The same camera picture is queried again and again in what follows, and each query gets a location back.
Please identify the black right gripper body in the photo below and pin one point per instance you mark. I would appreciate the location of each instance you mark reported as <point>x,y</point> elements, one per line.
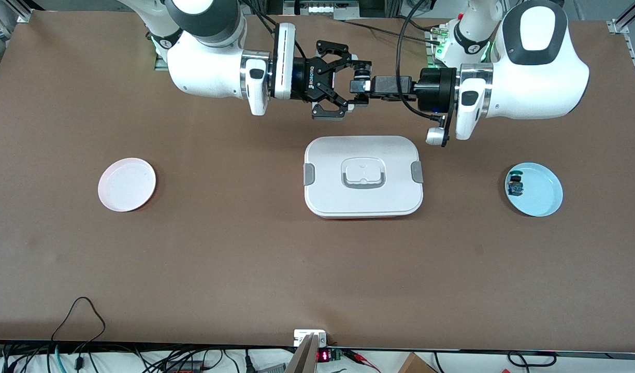
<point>306,83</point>

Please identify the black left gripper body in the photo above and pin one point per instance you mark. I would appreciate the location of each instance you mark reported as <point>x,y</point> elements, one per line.
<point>435,89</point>

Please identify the orange push-button switch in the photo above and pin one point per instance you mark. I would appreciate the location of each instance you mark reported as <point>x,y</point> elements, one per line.
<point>360,74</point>

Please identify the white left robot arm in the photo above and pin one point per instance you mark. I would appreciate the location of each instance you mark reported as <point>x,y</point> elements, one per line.
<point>530,88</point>

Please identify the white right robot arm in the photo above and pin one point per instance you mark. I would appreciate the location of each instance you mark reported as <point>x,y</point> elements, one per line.
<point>203,67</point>

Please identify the white lunch box grey latches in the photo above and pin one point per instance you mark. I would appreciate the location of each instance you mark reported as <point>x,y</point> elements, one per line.
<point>328,155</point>

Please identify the brown cardboard box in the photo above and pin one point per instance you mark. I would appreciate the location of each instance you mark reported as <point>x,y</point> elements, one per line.
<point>416,365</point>

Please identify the white power strip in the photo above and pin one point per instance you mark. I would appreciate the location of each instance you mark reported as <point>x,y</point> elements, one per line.
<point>322,9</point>

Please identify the light blue round plate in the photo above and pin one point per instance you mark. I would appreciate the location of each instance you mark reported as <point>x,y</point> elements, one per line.
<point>543,191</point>

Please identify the white round plate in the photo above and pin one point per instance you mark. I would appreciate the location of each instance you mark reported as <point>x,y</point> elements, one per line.
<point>127,185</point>

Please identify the red LED display module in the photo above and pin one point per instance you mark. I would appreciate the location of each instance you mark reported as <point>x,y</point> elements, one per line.
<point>323,356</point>

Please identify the red clip lead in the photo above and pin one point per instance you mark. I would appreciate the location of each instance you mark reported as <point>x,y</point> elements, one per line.
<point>360,356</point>

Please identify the green push-button switch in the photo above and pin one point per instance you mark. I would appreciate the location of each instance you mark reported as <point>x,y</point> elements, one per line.
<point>515,185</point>

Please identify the aluminium frame rail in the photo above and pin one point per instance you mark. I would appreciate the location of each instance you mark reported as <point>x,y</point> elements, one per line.
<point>619,26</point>
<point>25,11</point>

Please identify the white metal bracket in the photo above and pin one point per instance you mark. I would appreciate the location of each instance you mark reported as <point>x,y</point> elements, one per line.
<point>302,335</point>

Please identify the grey mounting post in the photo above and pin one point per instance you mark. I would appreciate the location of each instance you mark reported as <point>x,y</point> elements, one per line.
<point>303,360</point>

